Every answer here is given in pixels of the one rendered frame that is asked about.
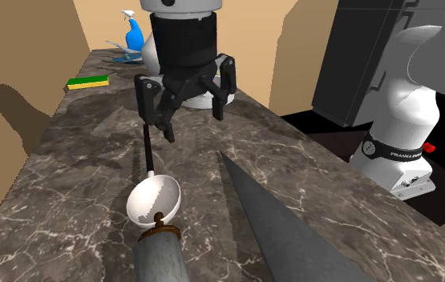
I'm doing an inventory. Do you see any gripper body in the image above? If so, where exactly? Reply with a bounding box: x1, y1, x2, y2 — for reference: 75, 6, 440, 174
149, 10, 220, 88

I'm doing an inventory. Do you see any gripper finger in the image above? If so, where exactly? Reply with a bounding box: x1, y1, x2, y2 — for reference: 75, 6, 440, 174
200, 54, 238, 121
133, 72, 192, 144

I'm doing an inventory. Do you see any white rounded vessel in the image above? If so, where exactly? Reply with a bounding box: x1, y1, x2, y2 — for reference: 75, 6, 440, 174
140, 32, 237, 111

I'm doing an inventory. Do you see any blue and grey flat tool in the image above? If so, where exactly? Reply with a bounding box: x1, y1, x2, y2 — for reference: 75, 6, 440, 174
102, 39, 145, 66

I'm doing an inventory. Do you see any blue spray bottle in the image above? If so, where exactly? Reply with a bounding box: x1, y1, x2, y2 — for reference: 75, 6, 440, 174
121, 9, 146, 52

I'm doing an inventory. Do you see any green and yellow sponge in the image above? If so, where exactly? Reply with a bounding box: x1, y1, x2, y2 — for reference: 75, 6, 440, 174
65, 74, 111, 92

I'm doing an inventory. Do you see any grey cylinder with brass cap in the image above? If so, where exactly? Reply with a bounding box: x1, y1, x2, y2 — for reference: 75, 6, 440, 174
132, 211, 190, 282

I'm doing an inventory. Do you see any grey pointed knife blade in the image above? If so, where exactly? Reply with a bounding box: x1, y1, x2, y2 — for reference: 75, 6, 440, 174
216, 149, 376, 282

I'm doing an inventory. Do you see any white ladle with black handle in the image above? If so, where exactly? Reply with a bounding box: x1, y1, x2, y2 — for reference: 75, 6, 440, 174
125, 123, 182, 231

